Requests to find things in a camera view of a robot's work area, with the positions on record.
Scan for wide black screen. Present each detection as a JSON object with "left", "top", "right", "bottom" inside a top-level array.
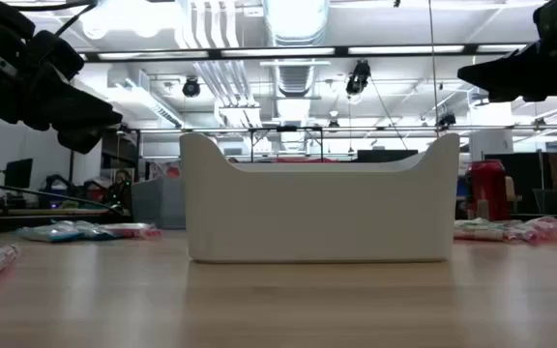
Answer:
[{"left": 356, "top": 149, "right": 420, "bottom": 163}]

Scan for white plastic bin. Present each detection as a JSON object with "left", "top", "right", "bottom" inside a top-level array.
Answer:
[{"left": 179, "top": 131, "right": 461, "bottom": 264}]

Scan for black hanging spotlight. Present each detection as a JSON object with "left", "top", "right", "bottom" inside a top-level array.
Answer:
[
  {"left": 345, "top": 58, "right": 372, "bottom": 97},
  {"left": 436, "top": 111, "right": 457, "bottom": 130},
  {"left": 182, "top": 76, "right": 201, "bottom": 99}
]

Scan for thin black rod red tip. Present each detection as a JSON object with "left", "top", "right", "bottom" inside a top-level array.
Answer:
[{"left": 0, "top": 178, "right": 125, "bottom": 215}]

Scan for long black ceiling light bar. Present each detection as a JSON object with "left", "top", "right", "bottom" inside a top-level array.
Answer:
[{"left": 78, "top": 43, "right": 534, "bottom": 64}]

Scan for silver ventilation duct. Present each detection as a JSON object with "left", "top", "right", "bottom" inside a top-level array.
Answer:
[{"left": 261, "top": 0, "right": 331, "bottom": 98}]

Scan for clear grey plastic bin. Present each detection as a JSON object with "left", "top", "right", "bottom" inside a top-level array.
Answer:
[{"left": 131, "top": 176, "right": 187, "bottom": 230}]

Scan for white blue Hershey's candy bar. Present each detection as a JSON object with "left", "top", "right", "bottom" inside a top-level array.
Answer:
[
  {"left": 68, "top": 219, "right": 115, "bottom": 241},
  {"left": 15, "top": 222, "right": 86, "bottom": 244}
]

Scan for red soda can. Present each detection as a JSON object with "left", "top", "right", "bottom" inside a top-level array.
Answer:
[{"left": 466, "top": 159, "right": 511, "bottom": 222}]

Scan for black computer monitor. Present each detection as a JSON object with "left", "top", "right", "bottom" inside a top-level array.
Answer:
[{"left": 3, "top": 158, "right": 35, "bottom": 190}]

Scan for thin hanging cable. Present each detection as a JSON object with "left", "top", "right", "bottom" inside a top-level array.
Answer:
[{"left": 426, "top": 0, "right": 440, "bottom": 152}]

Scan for pink hard candy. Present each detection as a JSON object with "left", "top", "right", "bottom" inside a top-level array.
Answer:
[{"left": 503, "top": 216, "right": 557, "bottom": 243}]

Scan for black partition panel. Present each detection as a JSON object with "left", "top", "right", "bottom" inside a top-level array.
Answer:
[{"left": 484, "top": 152, "right": 548, "bottom": 217}]

